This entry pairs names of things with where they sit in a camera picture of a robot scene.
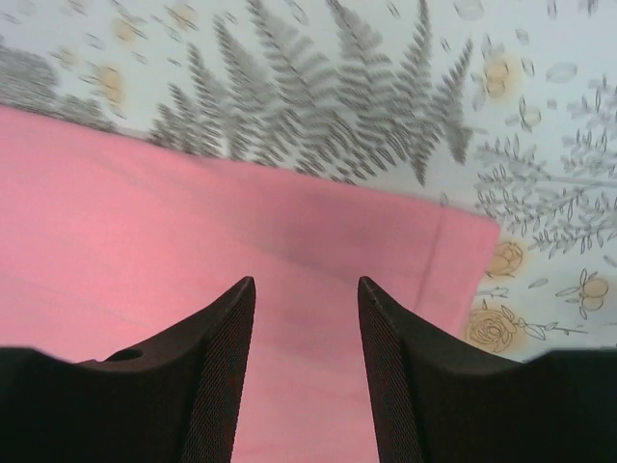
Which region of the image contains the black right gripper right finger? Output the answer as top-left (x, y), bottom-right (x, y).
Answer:
top-left (358, 277), bottom-right (616, 462)

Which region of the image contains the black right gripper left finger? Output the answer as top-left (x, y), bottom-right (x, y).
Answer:
top-left (1, 277), bottom-right (255, 462)

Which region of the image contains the pink polo shirt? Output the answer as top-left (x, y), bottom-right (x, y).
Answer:
top-left (1, 108), bottom-right (499, 462)

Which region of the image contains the floral patterned table mat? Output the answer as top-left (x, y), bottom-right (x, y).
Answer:
top-left (1, 1), bottom-right (616, 358)

